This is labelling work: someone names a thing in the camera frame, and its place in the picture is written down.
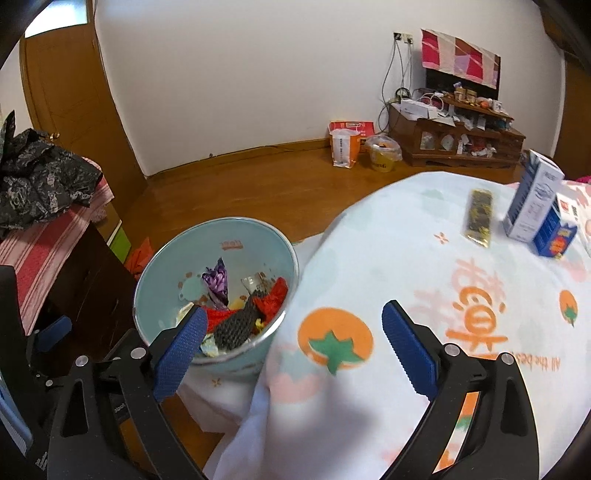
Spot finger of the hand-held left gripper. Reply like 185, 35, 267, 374
28, 316, 74, 370

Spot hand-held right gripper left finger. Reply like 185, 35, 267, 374
46, 305, 208, 480

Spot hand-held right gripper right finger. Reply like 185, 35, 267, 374
381, 299, 541, 480

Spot black mesh net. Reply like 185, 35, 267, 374
213, 298, 269, 352

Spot purple foil wrapper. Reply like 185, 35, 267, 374
202, 257, 230, 308

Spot light blue bin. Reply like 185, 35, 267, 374
133, 217, 301, 370

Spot red plastic bag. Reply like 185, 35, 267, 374
205, 276, 289, 333

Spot dark wooden cabinet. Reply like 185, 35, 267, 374
28, 222, 139, 370

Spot white fruit print tablecloth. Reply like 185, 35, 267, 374
178, 172, 591, 480

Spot red crumpled paper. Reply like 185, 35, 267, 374
124, 237, 155, 278

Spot green white box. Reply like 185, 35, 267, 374
106, 219, 132, 264

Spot black printed plastic bag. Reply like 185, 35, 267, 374
0, 111, 103, 232

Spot black gold wrapper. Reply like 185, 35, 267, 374
463, 188, 496, 249

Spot blue milk carton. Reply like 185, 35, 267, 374
533, 193, 579, 258

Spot yellow bucket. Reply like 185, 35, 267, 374
365, 135, 403, 173

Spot tall white milk carton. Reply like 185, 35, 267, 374
502, 149, 565, 243

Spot white orange paper bag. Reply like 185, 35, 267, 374
332, 129, 359, 169

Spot wooden television cabinet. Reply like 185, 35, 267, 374
388, 95, 527, 169

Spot orange cardboard box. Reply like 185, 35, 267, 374
329, 120, 375, 153

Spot wooden door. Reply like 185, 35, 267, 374
21, 0, 148, 195

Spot white flat box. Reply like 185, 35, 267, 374
401, 98, 439, 118

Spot hanging cables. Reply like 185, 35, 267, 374
379, 41, 416, 132

